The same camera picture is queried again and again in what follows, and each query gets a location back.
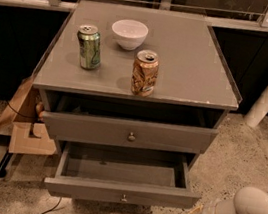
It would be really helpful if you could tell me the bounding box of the black bar on floor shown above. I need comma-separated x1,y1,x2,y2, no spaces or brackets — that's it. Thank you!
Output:
0,151,13,178

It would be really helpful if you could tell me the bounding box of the grey top drawer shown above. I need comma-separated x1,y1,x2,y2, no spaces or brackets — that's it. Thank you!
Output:
42,111,218,154

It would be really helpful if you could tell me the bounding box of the orange crushed soda can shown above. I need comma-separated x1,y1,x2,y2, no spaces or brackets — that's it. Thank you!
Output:
131,49,159,97

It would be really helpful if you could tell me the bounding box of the black cable on floor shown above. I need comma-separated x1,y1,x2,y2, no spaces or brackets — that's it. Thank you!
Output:
33,192,63,214

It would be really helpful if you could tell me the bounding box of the grey drawer cabinet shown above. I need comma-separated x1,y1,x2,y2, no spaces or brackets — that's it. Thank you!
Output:
21,0,254,183

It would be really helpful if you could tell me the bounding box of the white ceramic bowl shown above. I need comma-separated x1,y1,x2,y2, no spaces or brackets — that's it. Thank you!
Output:
112,19,148,51

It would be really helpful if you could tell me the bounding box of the grey drawer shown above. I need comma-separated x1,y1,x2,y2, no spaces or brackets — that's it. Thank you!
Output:
44,142,201,208
42,111,218,154

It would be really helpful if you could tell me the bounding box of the green soda can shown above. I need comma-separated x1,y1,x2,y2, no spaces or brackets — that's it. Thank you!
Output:
77,24,101,70

